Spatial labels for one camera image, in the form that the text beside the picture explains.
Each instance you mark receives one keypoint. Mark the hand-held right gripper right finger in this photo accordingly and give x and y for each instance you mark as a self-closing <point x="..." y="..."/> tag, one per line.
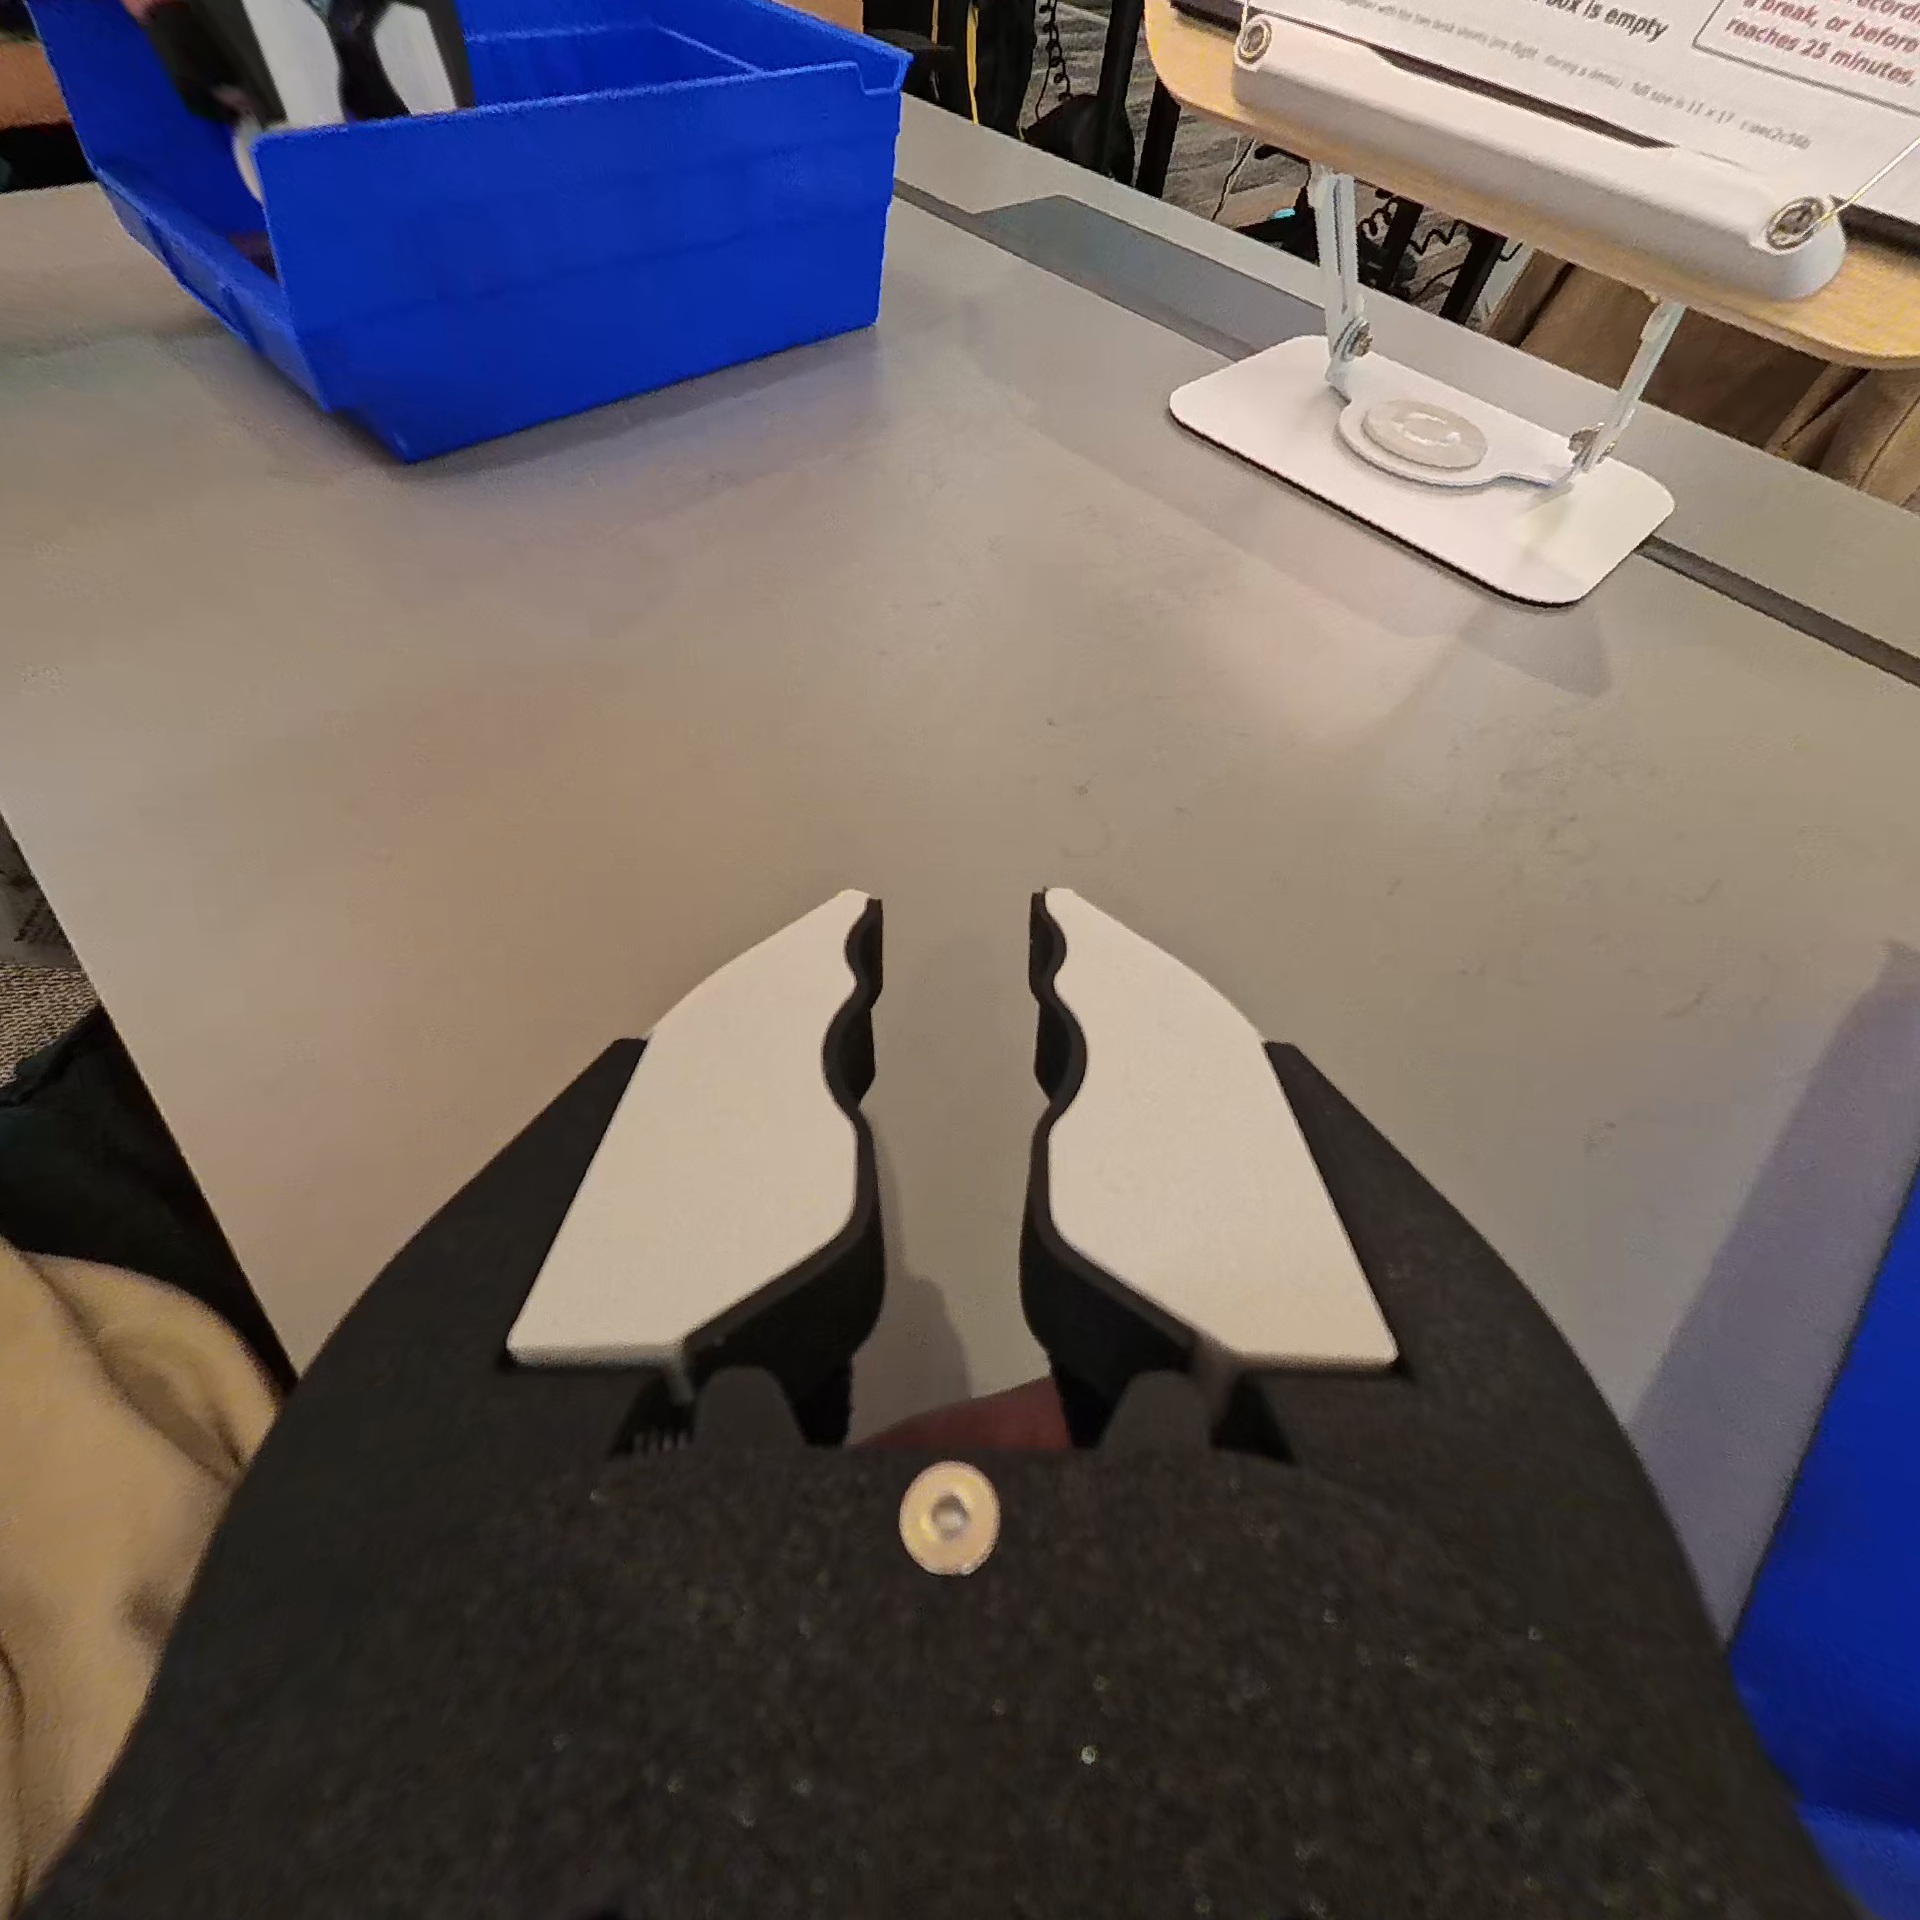
<point x="1207" y="1185"/>

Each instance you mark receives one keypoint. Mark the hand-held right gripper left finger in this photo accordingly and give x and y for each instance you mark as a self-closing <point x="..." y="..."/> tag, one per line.
<point x="720" y="1185"/>

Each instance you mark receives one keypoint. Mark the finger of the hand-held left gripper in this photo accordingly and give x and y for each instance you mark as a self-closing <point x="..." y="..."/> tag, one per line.
<point x="413" y="59"/>
<point x="293" y="59"/>

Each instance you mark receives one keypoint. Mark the blue plastic bin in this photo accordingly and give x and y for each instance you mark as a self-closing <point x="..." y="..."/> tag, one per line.
<point x="599" y="253"/>
<point x="1845" y="1576"/>

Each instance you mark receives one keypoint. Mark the person's dark trousers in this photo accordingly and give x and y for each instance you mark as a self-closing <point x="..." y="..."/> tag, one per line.
<point x="105" y="1154"/>

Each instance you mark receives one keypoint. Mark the tan fabric cover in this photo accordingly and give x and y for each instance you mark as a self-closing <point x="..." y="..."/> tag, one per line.
<point x="1770" y="376"/>

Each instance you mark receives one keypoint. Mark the printed instruction sheet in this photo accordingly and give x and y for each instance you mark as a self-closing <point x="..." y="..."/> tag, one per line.
<point x="1575" y="75"/>

